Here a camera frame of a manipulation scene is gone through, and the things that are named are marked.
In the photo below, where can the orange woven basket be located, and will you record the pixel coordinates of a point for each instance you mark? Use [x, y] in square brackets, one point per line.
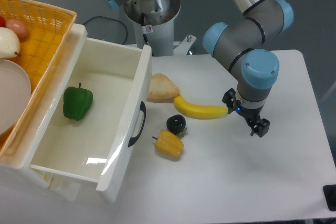
[48, 27]

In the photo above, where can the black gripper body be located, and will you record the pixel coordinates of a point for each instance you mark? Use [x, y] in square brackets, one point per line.
[251, 116]

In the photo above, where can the black toy eggplant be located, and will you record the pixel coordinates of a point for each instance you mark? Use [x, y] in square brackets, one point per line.
[177, 125]

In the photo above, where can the red toy fruit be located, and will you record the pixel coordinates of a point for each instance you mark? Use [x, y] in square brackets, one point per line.
[2, 22]

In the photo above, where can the white top drawer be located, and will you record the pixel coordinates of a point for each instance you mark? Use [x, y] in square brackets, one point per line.
[95, 151]

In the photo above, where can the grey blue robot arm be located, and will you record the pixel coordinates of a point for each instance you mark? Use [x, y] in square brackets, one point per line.
[237, 48]

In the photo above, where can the toy bread slice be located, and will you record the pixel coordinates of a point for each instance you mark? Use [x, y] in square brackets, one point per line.
[162, 89]

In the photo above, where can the pink plate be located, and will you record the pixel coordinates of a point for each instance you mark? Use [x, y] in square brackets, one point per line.
[15, 93]

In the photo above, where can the white toy pear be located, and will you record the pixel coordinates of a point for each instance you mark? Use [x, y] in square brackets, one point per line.
[10, 44]

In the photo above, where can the yellow toy banana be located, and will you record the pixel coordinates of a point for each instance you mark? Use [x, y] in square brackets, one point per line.
[197, 111]

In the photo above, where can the black object at table edge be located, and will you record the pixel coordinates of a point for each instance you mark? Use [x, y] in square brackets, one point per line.
[330, 196]

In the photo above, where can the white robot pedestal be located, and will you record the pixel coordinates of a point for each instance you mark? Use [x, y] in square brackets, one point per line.
[153, 23]

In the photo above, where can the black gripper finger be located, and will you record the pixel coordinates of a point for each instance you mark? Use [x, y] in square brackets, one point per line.
[259, 126]
[229, 99]

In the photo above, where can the yellow toy bell pepper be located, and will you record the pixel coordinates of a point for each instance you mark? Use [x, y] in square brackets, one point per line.
[168, 145]

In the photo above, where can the green toy bell pepper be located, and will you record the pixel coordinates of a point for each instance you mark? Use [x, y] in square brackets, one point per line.
[76, 102]

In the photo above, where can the white drawer cabinet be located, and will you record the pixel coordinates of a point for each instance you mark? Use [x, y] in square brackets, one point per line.
[24, 159]

